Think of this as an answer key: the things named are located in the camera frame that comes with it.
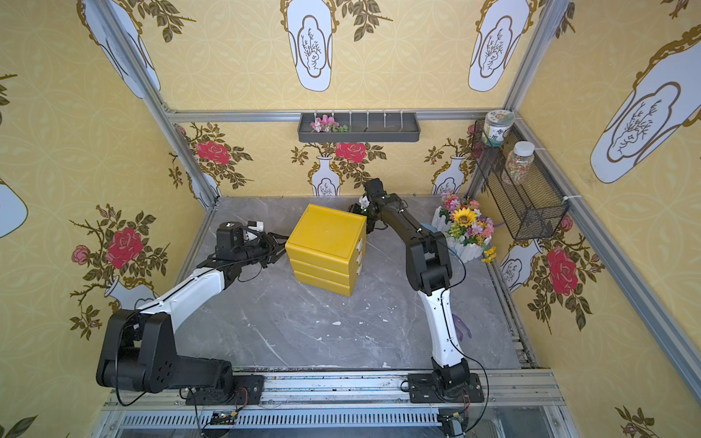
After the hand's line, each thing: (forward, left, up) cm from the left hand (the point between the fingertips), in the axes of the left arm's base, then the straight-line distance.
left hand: (285, 239), depth 86 cm
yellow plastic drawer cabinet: (-7, -14, +5) cm, 16 cm away
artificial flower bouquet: (+2, -58, +4) cm, 58 cm away
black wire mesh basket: (+2, -75, +11) cm, 76 cm away
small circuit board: (-45, +14, -19) cm, 50 cm away
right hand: (+15, -23, -7) cm, 29 cm away
